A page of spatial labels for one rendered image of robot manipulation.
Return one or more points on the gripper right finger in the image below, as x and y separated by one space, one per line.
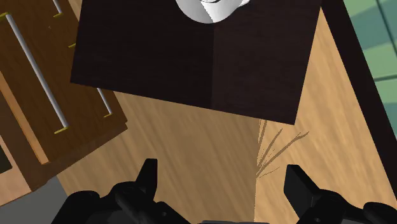
305 192

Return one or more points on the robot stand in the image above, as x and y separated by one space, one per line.
192 59

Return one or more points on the brown wooden drawer cabinet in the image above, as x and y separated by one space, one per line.
46 93

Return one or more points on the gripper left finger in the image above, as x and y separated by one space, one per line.
141 195

